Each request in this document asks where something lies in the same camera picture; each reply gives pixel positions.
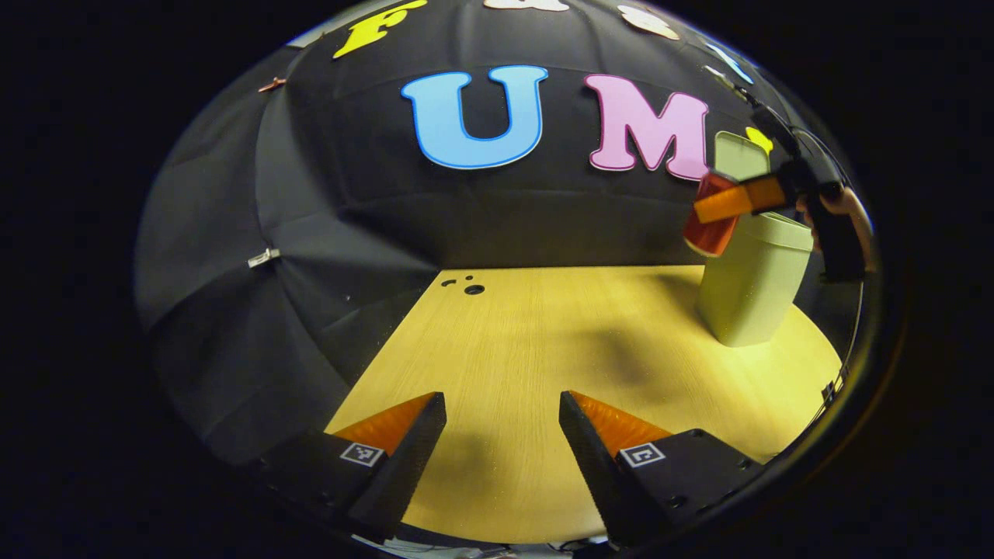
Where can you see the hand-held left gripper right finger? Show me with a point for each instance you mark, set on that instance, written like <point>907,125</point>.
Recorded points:
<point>602,473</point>

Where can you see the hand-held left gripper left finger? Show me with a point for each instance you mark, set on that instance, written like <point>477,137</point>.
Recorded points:
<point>404,473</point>

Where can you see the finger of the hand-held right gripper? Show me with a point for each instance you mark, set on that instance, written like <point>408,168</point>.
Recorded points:
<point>738,200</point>

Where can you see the orange pop can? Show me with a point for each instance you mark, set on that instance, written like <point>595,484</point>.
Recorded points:
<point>710,237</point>

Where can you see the pale green desktop garbage bin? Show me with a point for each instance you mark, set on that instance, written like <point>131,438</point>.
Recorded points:
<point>749,295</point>

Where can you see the wooden desktop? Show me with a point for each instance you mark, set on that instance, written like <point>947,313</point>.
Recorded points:
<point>505,349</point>

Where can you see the black backdrop cloth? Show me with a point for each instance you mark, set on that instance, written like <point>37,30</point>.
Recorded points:
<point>505,217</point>

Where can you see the silver cloth clip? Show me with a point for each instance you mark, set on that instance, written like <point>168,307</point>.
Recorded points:
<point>263,257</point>

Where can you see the copper cloth clip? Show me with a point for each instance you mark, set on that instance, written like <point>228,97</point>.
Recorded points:
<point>272,84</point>

